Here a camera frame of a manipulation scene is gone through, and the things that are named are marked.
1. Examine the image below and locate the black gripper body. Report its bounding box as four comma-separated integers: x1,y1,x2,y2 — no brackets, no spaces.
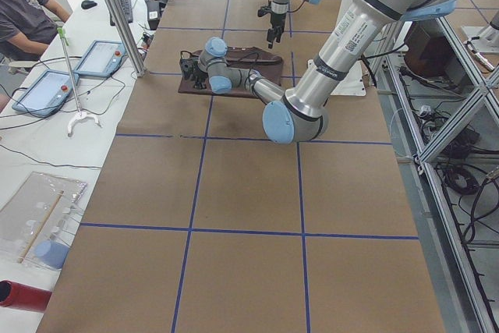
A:
270,12,285,35
193,66,208,84

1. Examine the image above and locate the dark brown t-shirt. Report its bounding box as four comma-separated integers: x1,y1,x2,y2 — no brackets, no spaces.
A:
178,47,284,99

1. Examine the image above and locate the upper teach pendant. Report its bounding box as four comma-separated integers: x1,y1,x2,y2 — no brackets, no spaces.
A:
73,40,126,78

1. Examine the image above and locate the teach pendant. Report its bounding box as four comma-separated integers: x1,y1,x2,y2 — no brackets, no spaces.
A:
12,69,73,118
73,40,126,78

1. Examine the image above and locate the black keyboard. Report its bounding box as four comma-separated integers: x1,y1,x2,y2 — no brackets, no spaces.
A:
118,0,133,23

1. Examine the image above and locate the black computer mouse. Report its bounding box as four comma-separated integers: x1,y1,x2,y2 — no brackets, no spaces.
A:
80,0,97,10

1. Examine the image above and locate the lower teach pendant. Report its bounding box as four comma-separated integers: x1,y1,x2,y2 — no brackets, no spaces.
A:
12,69,73,118

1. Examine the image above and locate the seated person grey shirt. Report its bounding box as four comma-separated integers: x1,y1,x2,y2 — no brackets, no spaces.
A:
1,0,70,61

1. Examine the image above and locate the clear plastic bag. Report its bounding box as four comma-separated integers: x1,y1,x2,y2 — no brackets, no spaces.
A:
1,172,87,269

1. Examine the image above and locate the blue white small device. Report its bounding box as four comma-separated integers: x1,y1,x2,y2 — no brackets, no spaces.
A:
34,240,69,269

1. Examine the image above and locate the red bottle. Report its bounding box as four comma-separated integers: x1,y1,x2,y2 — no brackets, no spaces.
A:
1,280,51,313

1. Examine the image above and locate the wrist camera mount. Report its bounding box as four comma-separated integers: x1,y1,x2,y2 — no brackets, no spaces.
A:
257,5,271,17
179,58,197,80

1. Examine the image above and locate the brown box under frame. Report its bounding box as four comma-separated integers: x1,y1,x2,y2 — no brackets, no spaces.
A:
404,20,453,78

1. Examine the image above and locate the aluminium frame post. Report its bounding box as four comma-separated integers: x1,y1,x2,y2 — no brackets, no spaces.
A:
104,0,146,77

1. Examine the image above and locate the left aluminium frame rack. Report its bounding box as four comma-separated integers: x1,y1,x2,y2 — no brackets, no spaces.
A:
377,8,498,332

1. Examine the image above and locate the left floor cable bundle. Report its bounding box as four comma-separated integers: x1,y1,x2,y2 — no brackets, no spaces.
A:
412,102,499,240

